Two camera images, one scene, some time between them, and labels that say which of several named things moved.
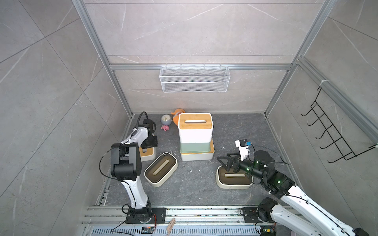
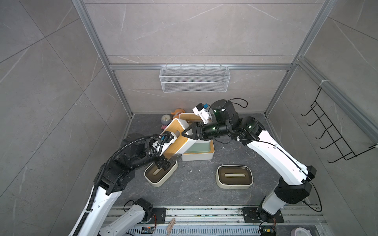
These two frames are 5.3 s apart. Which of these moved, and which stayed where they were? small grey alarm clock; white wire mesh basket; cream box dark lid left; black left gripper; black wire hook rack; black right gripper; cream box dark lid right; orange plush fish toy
Moved: black right gripper; black left gripper
Stayed: white wire mesh basket; orange plush fish toy; cream box dark lid right; black wire hook rack; small grey alarm clock; cream box dark lid left
